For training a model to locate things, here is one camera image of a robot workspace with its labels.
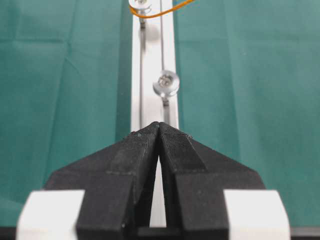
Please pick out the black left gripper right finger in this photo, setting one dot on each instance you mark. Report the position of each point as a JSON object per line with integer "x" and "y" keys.
{"x": 194, "y": 178}

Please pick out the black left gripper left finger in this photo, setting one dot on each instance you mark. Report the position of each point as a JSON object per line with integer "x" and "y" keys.
{"x": 118, "y": 183}

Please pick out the orange rubber band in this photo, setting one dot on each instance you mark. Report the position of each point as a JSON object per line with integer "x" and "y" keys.
{"x": 174, "y": 8}

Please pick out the silver shaft pulley near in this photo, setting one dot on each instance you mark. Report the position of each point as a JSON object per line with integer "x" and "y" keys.
{"x": 166, "y": 86}

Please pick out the silver shaft pulley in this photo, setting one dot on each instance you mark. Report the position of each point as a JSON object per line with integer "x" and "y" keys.
{"x": 141, "y": 7}
{"x": 166, "y": 86}

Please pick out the silver shaft pulley far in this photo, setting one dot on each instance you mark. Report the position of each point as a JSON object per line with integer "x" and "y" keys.
{"x": 141, "y": 7}

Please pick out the green table cloth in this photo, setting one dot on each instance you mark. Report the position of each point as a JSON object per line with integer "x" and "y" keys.
{"x": 250, "y": 89}

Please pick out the aluminium extrusion rail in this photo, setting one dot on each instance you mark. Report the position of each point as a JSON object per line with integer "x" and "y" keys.
{"x": 153, "y": 50}

